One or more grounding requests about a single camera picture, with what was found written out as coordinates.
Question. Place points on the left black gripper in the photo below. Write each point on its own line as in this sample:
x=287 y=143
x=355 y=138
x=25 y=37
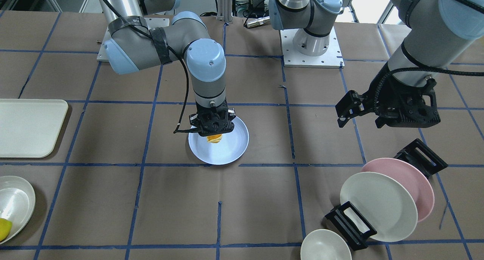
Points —
x=382 y=98

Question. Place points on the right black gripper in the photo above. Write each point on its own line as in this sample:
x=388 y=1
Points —
x=194 y=120

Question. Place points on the blue plate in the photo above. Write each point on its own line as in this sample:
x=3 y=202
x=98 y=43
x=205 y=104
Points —
x=231 y=147

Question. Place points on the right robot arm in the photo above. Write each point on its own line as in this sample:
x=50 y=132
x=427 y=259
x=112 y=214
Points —
x=134 y=45

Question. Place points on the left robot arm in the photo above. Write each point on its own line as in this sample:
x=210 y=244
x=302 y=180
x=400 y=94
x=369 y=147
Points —
x=440 y=30

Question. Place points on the cream plate in rack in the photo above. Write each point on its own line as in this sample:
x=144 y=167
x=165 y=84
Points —
x=384 y=203

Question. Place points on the pink plate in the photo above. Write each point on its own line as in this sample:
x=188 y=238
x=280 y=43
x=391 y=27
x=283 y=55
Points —
x=410 y=178

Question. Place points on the cream plate with lemon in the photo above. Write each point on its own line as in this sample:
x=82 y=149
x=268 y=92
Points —
x=17 y=203

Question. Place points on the black dish rack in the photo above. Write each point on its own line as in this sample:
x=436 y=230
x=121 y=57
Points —
x=354 y=228

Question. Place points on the black power adapter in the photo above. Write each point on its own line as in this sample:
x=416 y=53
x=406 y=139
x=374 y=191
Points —
x=257 y=5

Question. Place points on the cream bowl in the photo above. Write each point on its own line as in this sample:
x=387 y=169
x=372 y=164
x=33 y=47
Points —
x=324 y=244

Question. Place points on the white rectangular tray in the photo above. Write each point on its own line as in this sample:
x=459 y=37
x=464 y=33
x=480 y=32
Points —
x=29 y=128

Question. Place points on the yellow lemon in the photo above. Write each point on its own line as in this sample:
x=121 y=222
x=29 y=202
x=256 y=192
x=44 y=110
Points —
x=5 y=228

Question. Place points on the aluminium frame post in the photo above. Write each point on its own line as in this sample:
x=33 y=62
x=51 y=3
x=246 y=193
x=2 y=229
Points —
x=224 y=11

